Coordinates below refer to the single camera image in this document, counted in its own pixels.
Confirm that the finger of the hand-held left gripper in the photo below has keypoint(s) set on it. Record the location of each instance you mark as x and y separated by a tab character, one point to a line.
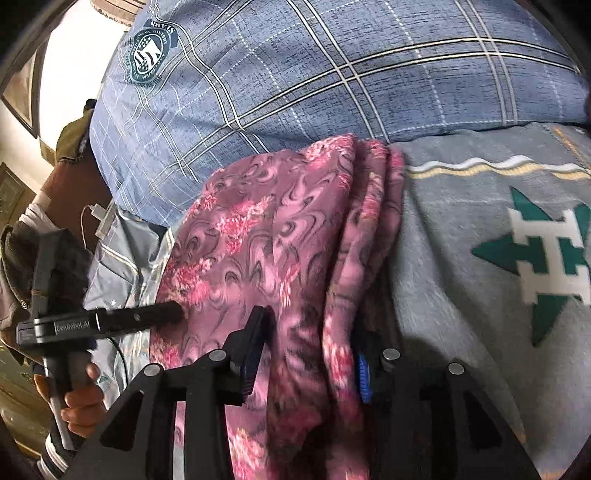
138	317

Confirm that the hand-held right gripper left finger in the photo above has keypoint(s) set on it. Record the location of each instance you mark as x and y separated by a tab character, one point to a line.
251	360

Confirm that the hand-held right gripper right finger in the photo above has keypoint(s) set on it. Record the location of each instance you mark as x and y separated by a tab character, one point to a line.
364	374

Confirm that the pink floral cloth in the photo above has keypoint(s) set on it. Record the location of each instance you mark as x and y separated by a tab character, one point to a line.
258	230

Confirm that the person's left hand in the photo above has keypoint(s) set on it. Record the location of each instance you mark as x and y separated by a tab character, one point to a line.
85	401

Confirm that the light grey plaid cloth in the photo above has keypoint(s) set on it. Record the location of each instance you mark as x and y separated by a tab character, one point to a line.
124	267

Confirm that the grey bed sheet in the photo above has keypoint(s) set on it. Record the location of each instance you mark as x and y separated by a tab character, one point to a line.
461	240

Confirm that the brown cloth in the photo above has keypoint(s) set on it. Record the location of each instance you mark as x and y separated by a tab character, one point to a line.
76	147

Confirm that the dark framed picture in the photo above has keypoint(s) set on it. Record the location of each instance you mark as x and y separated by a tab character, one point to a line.
21	97

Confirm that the blue plaid pillow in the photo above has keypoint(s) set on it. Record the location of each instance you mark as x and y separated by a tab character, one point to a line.
323	83

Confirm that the brown striped curtain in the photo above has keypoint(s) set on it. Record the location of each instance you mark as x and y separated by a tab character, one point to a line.
117	7

